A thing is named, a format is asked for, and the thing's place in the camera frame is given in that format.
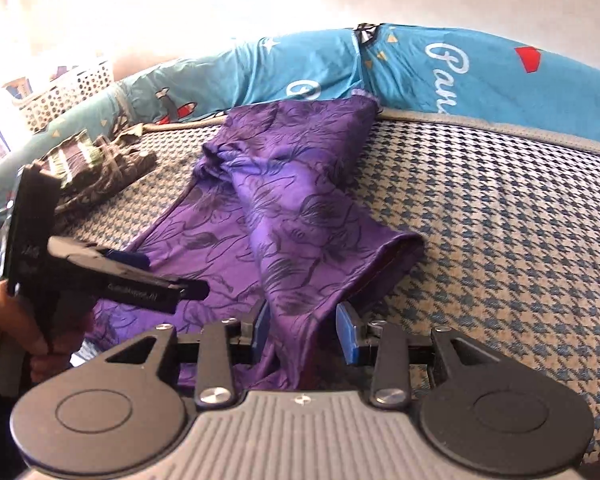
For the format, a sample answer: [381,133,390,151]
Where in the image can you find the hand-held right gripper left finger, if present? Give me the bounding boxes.
[104,305,272,408]

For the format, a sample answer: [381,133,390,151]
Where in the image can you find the person's left hand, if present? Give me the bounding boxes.
[0,280,83,386]

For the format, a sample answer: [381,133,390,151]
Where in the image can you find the white plastic laundry basket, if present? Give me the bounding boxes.
[2,57,116,133]

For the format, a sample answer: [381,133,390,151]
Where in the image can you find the green striped garment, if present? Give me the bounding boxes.
[35,129,103,196]

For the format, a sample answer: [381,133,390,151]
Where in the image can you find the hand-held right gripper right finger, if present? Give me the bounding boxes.
[335,305,498,408]

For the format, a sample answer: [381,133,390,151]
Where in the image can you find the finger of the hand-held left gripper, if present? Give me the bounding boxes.
[100,251,150,271]
[47,237,211,316]

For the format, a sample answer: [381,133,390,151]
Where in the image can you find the dark floral garment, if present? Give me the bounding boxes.
[55,135,158,216]

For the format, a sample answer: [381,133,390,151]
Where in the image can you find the blue printed bolster pillows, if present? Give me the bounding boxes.
[0,22,600,281]

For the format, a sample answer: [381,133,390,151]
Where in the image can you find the purple floral top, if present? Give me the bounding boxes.
[92,96,426,391]

